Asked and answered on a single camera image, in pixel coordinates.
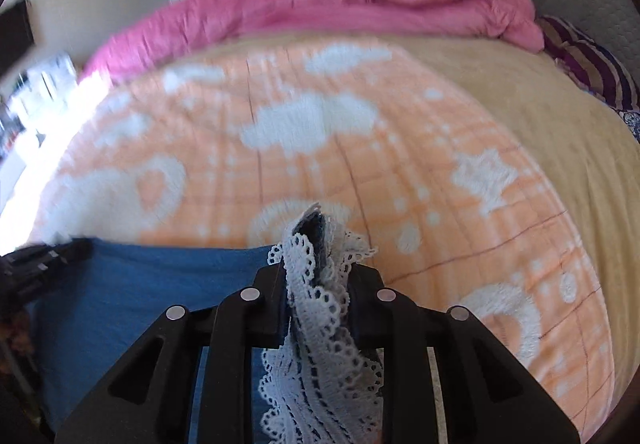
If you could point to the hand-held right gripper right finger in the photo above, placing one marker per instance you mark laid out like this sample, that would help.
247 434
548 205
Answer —
365 309

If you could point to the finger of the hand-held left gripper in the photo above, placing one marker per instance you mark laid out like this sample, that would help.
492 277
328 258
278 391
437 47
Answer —
45 264

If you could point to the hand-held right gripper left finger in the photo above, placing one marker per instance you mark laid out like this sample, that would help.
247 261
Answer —
270 309

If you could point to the blue denim pants lace trim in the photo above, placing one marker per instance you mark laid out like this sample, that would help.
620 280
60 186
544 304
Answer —
125 299

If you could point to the orange printed fleece blanket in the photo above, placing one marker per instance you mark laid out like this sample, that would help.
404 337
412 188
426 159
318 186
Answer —
350 163

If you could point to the white drawer cabinet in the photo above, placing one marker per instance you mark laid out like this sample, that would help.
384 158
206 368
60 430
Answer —
47 73

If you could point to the beige bedsheet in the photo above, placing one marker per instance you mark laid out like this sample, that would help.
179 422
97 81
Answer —
550 123

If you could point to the pink duvet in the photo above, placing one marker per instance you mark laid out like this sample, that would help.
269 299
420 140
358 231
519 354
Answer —
300 8

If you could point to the floral patterned pillow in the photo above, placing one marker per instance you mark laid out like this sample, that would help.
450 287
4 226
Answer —
632 123

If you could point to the purple striped pillow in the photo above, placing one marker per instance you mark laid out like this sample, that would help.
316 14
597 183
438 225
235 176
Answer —
585 58

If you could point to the black wall television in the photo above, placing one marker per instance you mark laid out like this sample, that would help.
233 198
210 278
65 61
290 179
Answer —
15 33

